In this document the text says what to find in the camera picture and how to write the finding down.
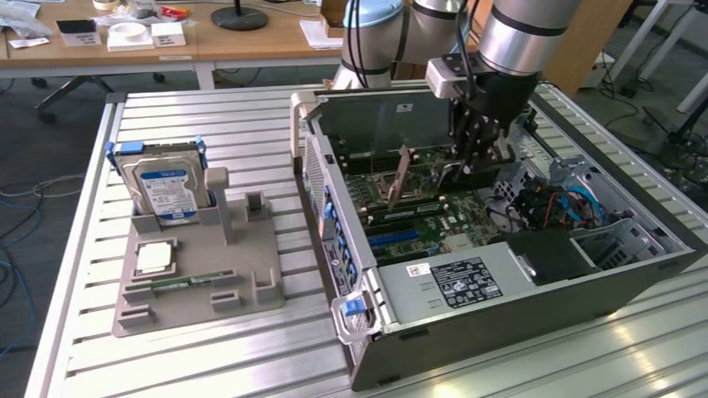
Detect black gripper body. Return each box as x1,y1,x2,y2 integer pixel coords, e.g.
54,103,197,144
447,69,542,128

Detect gpu card with metal bracket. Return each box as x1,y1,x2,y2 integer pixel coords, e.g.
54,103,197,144
385,143,519,212

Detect wooden cabinet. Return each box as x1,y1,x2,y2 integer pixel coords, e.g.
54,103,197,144
543,0,634,95

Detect installed RAM stick white label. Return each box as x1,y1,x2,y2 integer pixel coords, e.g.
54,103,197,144
367,201,450,223

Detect green motherboard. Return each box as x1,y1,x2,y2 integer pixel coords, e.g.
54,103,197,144
339,144,531,266

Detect blue expansion slot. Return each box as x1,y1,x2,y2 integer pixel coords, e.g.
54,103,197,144
366,229,419,247

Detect black fan shroud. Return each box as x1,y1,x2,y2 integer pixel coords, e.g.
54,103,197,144
505,230,601,288

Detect metal disk bay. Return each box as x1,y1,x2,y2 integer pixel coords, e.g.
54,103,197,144
567,217,667,273

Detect grey power supply unit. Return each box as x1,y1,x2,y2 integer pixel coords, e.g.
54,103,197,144
375,242,538,323

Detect cardboard box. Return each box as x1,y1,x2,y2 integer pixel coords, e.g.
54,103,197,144
318,0,358,31

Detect stack of papers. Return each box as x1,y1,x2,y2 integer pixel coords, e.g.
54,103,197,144
298,18,345,51

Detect open black PC case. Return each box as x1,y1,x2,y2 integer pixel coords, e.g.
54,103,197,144
289,78,708,393

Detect blue case latch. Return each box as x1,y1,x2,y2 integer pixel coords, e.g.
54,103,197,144
341,299,370,319

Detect black round lamp base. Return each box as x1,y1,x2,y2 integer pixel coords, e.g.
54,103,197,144
210,0,269,31

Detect grey parts rack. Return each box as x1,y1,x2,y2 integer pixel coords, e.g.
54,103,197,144
109,165,289,340

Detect hard disk with blue label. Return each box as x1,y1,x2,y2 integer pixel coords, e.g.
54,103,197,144
103,138,214,228

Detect wooden desk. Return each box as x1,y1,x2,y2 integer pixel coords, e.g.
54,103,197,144
0,0,347,90

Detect plain white box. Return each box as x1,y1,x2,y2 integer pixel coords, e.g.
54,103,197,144
149,21,187,49

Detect green RAM stick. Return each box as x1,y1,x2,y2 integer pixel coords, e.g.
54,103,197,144
123,269,235,292

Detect silver CPU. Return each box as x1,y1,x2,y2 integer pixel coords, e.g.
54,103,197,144
134,244,178,274

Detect white box with tape roll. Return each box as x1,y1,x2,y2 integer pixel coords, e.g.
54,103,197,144
105,22,155,53

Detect black chair base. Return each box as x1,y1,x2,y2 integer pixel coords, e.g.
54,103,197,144
29,72,166,124

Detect white box with black top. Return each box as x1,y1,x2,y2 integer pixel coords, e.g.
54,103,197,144
55,19,102,47

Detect small white card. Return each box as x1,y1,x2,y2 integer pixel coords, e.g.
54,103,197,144
6,36,51,49

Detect clear plastic bag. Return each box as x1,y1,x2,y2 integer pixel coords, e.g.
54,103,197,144
0,0,54,39

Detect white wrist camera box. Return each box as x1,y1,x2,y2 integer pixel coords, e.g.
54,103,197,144
423,54,479,100

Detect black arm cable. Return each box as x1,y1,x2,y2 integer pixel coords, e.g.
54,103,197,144
451,0,483,99

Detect blue wire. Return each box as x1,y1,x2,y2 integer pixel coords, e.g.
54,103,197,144
566,185,606,227

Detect white floor cable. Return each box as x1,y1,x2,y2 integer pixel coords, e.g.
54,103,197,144
0,172,85,199

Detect blue floor cable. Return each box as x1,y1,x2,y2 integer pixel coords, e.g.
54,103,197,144
0,197,42,357

